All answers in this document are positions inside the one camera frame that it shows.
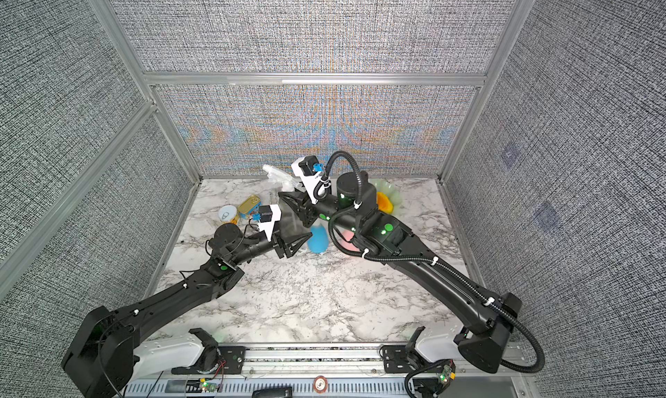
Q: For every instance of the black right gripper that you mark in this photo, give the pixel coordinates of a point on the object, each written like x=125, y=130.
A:
x=306, y=215

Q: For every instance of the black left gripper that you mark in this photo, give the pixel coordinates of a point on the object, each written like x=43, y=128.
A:
x=281, y=247

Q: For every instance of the clear plastic spray nozzle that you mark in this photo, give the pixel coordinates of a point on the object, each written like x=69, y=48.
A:
x=286, y=182

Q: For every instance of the blue plastic spray bottle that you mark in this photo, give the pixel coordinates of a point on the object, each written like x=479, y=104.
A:
x=319, y=240

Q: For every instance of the pink plastic spray bottle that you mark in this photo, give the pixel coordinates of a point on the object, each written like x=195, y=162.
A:
x=344, y=237

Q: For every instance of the grey translucent bottle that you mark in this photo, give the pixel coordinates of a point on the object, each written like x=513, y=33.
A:
x=291, y=225

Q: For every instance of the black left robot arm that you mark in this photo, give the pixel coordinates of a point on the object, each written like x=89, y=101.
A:
x=101, y=357

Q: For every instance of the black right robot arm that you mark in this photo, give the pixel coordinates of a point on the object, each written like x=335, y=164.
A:
x=362, y=229

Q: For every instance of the gold rectangular tin can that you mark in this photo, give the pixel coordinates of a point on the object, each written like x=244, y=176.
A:
x=249, y=206

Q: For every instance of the round white-lid can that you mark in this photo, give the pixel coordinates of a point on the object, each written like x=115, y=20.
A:
x=228, y=214

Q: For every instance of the light green wavy plate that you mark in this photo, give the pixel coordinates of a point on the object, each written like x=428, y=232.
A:
x=388, y=188

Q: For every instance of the small orange fruit slice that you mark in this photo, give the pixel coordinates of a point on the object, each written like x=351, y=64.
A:
x=384, y=203

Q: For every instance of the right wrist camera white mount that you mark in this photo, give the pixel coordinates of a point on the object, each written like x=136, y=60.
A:
x=311, y=173

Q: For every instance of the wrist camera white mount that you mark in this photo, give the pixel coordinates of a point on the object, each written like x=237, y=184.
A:
x=266, y=217
x=311, y=173

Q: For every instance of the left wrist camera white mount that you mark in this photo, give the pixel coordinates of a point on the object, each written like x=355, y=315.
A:
x=266, y=217

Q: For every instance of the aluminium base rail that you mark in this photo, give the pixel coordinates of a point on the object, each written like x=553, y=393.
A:
x=359, y=369

